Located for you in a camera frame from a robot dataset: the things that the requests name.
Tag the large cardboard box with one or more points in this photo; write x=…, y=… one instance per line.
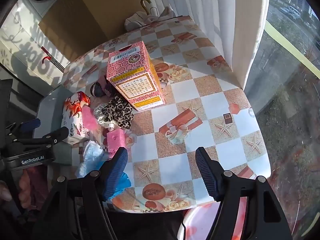
x=87, y=17

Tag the light blue shoe cover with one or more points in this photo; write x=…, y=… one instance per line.
x=91, y=152

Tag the pink clothing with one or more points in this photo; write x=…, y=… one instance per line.
x=32, y=187

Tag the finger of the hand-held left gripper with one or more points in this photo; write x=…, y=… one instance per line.
x=31, y=125
x=53, y=134

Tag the floral tissue pack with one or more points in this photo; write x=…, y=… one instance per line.
x=73, y=110

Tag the pink round basin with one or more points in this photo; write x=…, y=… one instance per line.
x=200, y=223

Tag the cream polka dot scrunchie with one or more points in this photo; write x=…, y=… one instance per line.
x=100, y=113

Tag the red-tipped metal poles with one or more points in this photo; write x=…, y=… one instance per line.
x=53, y=60

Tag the thick pink foam block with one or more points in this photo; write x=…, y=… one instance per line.
x=115, y=140

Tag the grey storage box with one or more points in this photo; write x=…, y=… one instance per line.
x=50, y=105

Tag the cream cloth bag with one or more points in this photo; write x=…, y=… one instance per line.
x=137, y=21

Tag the pink patterned carton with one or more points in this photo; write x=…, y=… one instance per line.
x=135, y=80

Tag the white sheer curtain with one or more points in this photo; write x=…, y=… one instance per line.
x=190, y=2

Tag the leopard print scrunchie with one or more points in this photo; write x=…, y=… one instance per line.
x=120, y=113

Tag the checkered patterned tablecloth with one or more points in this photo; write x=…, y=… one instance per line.
x=200, y=120

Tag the bright blue shoe cover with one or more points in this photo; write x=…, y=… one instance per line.
x=123, y=183

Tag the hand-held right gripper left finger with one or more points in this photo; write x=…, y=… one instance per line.
x=117, y=172

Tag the person's left hand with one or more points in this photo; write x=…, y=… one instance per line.
x=4, y=192

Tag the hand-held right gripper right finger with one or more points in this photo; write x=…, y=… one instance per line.
x=207, y=177

